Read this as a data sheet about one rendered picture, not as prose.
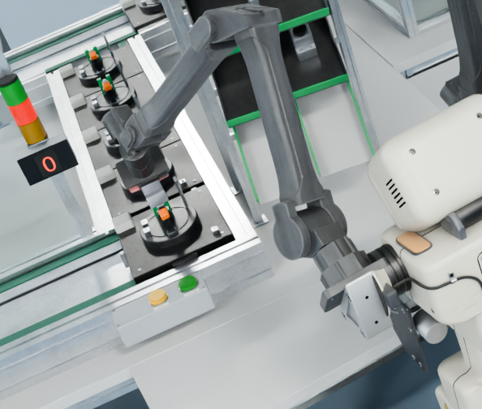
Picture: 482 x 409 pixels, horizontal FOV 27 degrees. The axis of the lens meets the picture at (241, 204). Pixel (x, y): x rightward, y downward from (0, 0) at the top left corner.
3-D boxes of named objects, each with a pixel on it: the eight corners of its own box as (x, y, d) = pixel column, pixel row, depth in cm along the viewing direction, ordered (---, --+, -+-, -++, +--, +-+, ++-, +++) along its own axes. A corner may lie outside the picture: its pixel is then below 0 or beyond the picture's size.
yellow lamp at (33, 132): (48, 138, 225) (39, 119, 223) (27, 147, 225) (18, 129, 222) (45, 128, 229) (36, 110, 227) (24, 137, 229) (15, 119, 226)
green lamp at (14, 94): (29, 100, 220) (19, 81, 217) (7, 109, 219) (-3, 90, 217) (27, 91, 224) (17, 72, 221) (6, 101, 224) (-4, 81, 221)
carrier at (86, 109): (163, 108, 289) (148, 71, 282) (85, 142, 287) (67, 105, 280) (146, 76, 309) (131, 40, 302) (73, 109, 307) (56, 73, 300)
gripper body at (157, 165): (115, 166, 221) (109, 154, 214) (158, 147, 222) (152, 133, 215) (127, 191, 219) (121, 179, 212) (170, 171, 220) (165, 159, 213)
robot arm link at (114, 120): (133, 137, 201) (169, 128, 206) (107, 92, 205) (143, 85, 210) (115, 171, 210) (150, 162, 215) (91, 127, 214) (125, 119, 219)
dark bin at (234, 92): (286, 109, 218) (279, 88, 211) (229, 128, 219) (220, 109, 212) (254, 15, 232) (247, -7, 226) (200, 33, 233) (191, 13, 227)
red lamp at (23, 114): (38, 119, 223) (29, 101, 220) (17, 128, 222) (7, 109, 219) (36, 110, 227) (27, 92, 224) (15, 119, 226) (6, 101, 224)
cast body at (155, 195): (169, 200, 227) (157, 175, 224) (151, 209, 227) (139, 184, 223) (161, 185, 234) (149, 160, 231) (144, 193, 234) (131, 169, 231)
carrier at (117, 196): (206, 187, 248) (189, 145, 241) (116, 228, 246) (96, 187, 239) (183, 145, 268) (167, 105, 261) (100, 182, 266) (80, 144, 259)
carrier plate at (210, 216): (235, 240, 226) (232, 233, 225) (136, 285, 225) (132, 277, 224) (208, 190, 246) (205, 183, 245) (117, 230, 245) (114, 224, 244)
